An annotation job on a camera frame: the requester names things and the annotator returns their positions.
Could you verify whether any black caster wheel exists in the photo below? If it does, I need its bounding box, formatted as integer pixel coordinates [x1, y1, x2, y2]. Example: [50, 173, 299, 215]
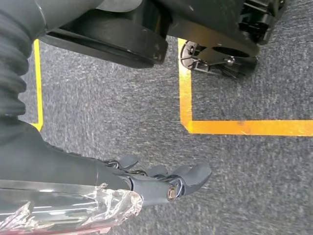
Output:
[180, 40, 258, 81]

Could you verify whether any black robot wheeled base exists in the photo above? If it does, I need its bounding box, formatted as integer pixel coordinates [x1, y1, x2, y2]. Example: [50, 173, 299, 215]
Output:
[38, 0, 288, 71]

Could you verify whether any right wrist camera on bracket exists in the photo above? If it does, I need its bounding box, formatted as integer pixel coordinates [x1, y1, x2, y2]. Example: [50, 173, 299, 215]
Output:
[0, 179, 143, 235]

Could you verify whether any yellow floor tape square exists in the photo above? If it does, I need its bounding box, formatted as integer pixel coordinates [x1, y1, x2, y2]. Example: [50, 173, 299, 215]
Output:
[177, 38, 313, 137]
[30, 39, 44, 132]

